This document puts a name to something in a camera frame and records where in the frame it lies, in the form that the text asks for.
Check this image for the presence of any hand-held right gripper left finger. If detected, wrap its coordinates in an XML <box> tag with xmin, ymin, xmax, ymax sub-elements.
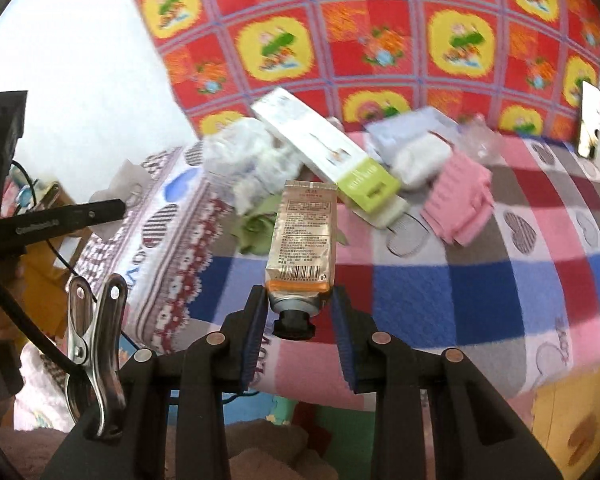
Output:
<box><xmin>40</xmin><ymin>284</ymin><xmax>271</xmax><ymax>480</ymax></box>

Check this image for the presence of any red floral printed cloth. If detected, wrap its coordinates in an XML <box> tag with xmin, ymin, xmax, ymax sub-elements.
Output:
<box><xmin>120</xmin><ymin>0</ymin><xmax>600</xmax><ymax>136</ymax></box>

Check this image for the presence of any person's left hand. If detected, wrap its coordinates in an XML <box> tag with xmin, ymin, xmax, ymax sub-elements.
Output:
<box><xmin>0</xmin><ymin>310</ymin><xmax>21</xmax><ymax>348</ymax></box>

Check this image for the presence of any metal spring clip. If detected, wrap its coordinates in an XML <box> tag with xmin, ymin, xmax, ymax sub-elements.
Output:
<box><xmin>66</xmin><ymin>274</ymin><xmax>128</xmax><ymax>441</ymax></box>

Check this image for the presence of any green plastic wrapper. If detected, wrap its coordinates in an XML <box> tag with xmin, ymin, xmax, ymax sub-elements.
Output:
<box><xmin>232</xmin><ymin>200</ymin><xmax>281</xmax><ymax>256</ymax></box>

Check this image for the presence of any gold hand cream tube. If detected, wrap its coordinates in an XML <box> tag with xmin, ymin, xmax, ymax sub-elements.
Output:
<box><xmin>264</xmin><ymin>180</ymin><xmax>338</xmax><ymax>339</ymax></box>

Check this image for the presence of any grey tissue paper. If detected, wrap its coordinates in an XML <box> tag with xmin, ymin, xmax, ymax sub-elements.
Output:
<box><xmin>90</xmin><ymin>159</ymin><xmax>151</xmax><ymax>208</ymax></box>

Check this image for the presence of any pale lavender plastic tray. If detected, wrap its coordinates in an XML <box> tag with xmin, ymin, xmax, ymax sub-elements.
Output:
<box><xmin>367</xmin><ymin>107</ymin><xmax>461</xmax><ymax>161</ymax></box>

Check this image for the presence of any white crumpled plastic bag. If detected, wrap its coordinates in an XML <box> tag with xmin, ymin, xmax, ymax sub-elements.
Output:
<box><xmin>200</xmin><ymin>117</ymin><xmax>306</xmax><ymax>216</ymax></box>

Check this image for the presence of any white knit glove red trim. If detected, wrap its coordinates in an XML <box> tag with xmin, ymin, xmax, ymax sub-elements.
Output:
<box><xmin>390</xmin><ymin>130</ymin><xmax>456</xmax><ymax>191</ymax></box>

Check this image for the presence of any black cable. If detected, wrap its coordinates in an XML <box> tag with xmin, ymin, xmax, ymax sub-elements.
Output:
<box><xmin>0</xmin><ymin>255</ymin><xmax>81</xmax><ymax>381</ymax></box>

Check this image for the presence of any clear plastic bag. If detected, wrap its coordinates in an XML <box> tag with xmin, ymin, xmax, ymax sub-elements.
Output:
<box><xmin>455</xmin><ymin>115</ymin><xmax>503</xmax><ymax>168</ymax></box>

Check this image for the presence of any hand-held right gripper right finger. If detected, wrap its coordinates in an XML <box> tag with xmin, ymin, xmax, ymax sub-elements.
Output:
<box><xmin>330</xmin><ymin>284</ymin><xmax>563</xmax><ymax>480</ymax></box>

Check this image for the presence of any yellow cardboard box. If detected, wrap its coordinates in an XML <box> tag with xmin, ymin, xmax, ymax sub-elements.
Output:
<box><xmin>530</xmin><ymin>367</ymin><xmax>600</xmax><ymax>471</ymax></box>

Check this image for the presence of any wooden nightstand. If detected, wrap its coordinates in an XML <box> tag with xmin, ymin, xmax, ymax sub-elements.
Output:
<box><xmin>25</xmin><ymin>180</ymin><xmax>101</xmax><ymax>341</ymax></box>

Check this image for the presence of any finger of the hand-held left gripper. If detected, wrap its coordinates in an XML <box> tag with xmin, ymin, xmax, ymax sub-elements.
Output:
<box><xmin>72</xmin><ymin>198</ymin><xmax>127</xmax><ymax>233</ymax></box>

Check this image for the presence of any pink paper sheet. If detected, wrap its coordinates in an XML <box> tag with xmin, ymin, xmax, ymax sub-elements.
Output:
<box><xmin>420</xmin><ymin>152</ymin><xmax>496</xmax><ymax>248</ymax></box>

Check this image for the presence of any long white green box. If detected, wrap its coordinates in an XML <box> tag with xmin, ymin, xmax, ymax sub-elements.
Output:
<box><xmin>250</xmin><ymin>87</ymin><xmax>411</xmax><ymax>231</ymax></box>

